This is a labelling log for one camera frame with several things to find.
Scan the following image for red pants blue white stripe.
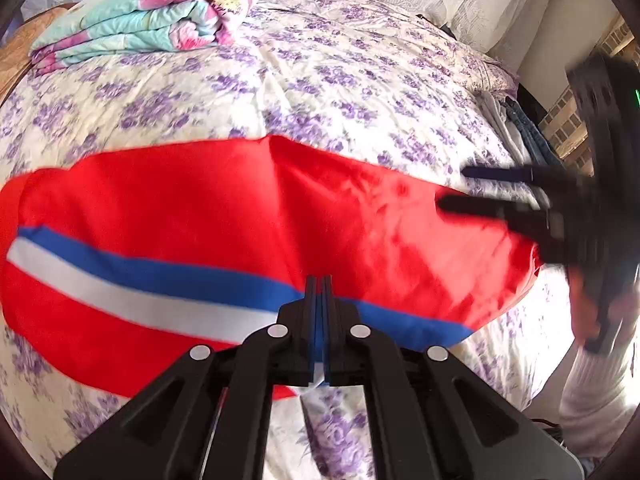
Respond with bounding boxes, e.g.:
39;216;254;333
0;134;543;402

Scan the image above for folded floral blanket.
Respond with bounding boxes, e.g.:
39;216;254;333
29;0;267;77

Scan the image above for person's right hand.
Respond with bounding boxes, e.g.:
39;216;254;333
569;266;603;347

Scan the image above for wooden bed frame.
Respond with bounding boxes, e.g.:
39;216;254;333
0;5;73;98

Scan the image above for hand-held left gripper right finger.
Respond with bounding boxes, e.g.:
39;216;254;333
322;275;585;480

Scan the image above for purple floral bed sheet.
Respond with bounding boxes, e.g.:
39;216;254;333
0;0;576;480

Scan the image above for blue jeans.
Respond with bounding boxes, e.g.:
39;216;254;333
502;96;563;167

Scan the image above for white folded cloth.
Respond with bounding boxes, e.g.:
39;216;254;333
477;91;531;161

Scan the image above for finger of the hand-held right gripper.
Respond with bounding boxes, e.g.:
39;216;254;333
461;166;556;186
438;195;553;233

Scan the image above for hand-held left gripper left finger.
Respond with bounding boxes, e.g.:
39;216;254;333
52;275;322;480

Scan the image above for person's right forearm white sleeve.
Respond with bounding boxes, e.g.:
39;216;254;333
558;310;640;462

